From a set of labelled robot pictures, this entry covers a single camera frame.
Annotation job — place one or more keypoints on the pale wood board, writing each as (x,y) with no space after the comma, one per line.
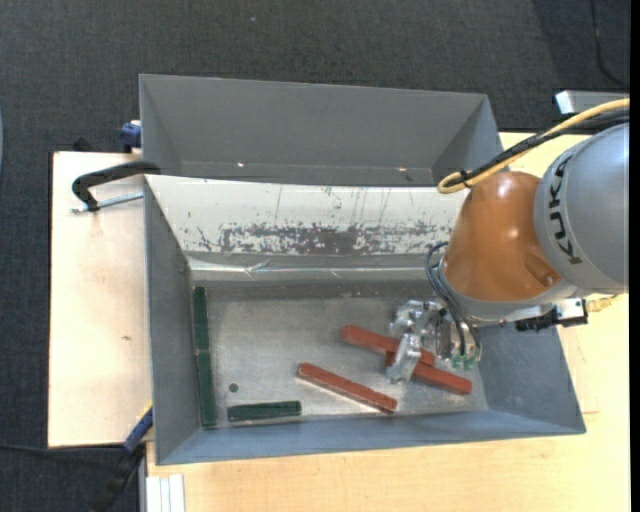
(97,300)

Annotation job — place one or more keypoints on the dark green flat block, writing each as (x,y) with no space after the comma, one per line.
(200,320)
(206,390)
(264,411)

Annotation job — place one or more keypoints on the black cylinder on white bracket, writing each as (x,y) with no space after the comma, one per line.
(564,311)

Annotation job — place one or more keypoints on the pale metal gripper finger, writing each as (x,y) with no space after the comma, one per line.
(406,357)
(407,316)

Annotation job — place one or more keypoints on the grey metal bin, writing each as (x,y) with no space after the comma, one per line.
(310,330)

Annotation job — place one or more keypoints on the red-brown flat block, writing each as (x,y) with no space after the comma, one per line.
(347,386)
(367,340)
(442,377)

